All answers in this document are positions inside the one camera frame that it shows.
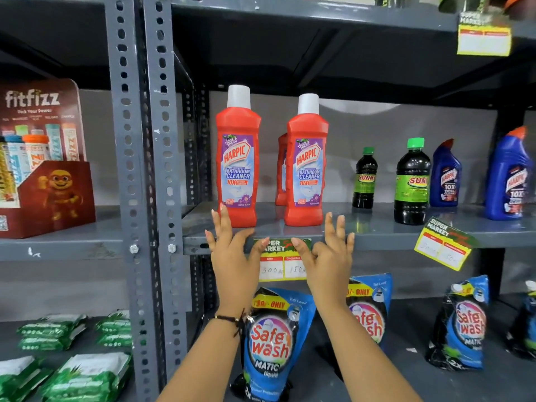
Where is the yellow tablet tube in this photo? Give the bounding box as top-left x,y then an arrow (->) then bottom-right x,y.
0,142 -> 18,205

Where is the black thread wristband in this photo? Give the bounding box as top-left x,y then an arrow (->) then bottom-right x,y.
214,309 -> 248,338

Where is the person's right hand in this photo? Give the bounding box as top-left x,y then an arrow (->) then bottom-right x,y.
291,212 -> 356,311

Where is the orange rimmed dark pot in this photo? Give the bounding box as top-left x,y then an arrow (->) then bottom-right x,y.
503,0 -> 536,21

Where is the yellow green price tag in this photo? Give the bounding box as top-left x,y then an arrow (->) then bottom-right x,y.
258,238 -> 313,283
414,217 -> 479,272
457,11 -> 513,58

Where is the large dark bottle green cap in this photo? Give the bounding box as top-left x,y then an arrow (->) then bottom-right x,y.
394,137 -> 432,226

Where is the blue angled-neck cleaner bottle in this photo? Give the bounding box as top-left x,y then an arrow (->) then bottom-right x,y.
484,126 -> 535,221
429,139 -> 463,208

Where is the blue detergent refill pouch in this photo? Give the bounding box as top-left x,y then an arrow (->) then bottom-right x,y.
505,280 -> 536,361
346,273 -> 394,347
230,287 -> 317,402
425,275 -> 490,371

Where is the grey metal shelf rack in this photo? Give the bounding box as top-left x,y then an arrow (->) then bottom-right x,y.
0,0 -> 162,402
142,0 -> 536,402

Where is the group of green white packets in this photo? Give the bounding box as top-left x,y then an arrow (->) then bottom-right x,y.
0,310 -> 135,402

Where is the blue capped tablet tube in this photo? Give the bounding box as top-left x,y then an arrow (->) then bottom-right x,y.
3,135 -> 31,188

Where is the small dark bottle green cap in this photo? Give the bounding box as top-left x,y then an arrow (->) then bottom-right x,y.
352,147 -> 378,210

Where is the person's left hand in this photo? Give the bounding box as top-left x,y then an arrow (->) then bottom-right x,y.
205,203 -> 271,315

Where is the person's left forearm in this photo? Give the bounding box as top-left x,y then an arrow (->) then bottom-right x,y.
157,307 -> 248,402

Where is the red cardboard display box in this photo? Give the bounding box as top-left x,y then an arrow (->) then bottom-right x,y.
0,78 -> 96,240

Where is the orange capped tablet tube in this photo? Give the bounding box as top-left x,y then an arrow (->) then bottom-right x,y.
22,134 -> 52,174

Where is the person's right forearm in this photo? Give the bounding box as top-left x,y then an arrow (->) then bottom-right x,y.
314,300 -> 423,402

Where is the red cleaner bottle white cap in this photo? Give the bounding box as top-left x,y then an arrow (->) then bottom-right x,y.
216,85 -> 262,228
284,94 -> 329,227
275,133 -> 289,206

